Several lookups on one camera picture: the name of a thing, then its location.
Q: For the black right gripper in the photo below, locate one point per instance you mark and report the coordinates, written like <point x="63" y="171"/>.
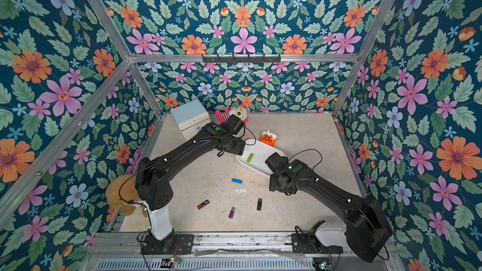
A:
<point x="273" y="162"/>

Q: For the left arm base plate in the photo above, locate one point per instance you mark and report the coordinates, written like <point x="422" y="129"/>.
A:
<point x="173" y="244"/>

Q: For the red swivel usb drive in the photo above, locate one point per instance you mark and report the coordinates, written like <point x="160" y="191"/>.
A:
<point x="203" y="204"/>

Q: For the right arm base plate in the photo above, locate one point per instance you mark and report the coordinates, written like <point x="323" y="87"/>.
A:
<point x="308" y="244"/>

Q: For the purple usb drive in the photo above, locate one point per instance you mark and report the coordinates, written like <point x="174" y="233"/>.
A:
<point x="232" y="212"/>

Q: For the blue usb drive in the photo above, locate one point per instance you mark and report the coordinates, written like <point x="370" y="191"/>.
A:
<point x="238" y="181"/>

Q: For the white usb drive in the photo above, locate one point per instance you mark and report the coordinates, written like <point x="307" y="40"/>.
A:
<point x="241" y="190"/>

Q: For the light blue mini drawer cabinet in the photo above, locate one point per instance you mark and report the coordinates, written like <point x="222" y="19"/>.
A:
<point x="190" y="118"/>

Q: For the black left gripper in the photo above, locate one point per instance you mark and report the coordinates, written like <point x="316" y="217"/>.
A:
<point x="239" y="148"/>

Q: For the black hook rail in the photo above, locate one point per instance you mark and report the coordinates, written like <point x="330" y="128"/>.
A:
<point x="241" y="58"/>

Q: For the white plastic storage box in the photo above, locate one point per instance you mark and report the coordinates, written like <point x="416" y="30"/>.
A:
<point x="261" y="153"/>

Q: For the black usb drive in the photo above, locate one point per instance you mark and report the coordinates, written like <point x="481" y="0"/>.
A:
<point x="259" y="204"/>

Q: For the orange tiger plush pouch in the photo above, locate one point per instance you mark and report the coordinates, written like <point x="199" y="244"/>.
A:
<point x="268" y="137"/>

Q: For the brown teddy bear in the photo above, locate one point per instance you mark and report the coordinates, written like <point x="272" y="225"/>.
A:
<point x="122" y="195"/>

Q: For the white pink fish plush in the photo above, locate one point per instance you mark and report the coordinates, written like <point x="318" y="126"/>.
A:
<point x="238" y="111"/>

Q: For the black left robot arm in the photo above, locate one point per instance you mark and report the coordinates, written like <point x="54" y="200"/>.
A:
<point x="154" y="175"/>

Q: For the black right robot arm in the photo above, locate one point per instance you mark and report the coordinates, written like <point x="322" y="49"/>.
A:
<point x="367" y="226"/>

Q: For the green usb drive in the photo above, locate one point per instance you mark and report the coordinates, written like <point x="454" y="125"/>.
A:
<point x="250" y="158"/>

